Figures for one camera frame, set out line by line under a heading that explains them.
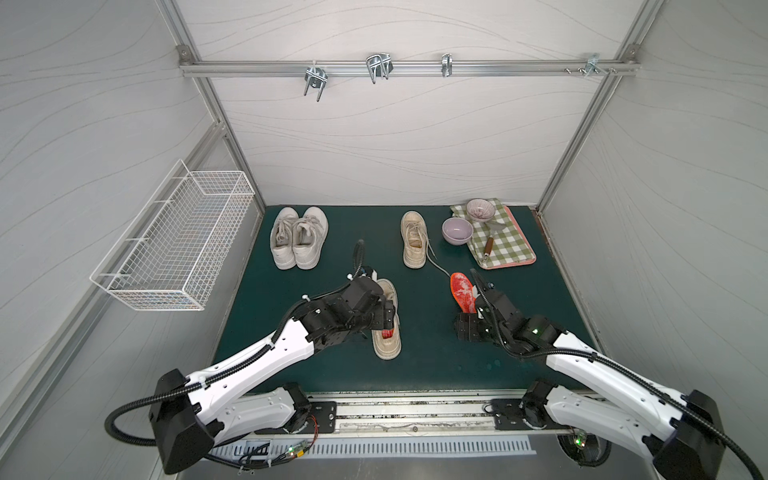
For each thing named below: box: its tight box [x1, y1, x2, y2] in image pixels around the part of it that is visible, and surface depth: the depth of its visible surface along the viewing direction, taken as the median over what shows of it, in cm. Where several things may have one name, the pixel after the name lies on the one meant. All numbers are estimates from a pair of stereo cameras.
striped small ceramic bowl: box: [466, 198, 496, 222], surface depth 118 cm
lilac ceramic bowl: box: [441, 217, 474, 246], surface depth 110 cm
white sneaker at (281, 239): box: [270, 207, 299, 270], surface depth 103 cm
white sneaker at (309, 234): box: [292, 206, 329, 270], surface depth 103 cm
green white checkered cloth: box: [450, 198, 535, 266], surface depth 112 cm
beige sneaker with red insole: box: [400, 210, 428, 269], surface depth 106 cm
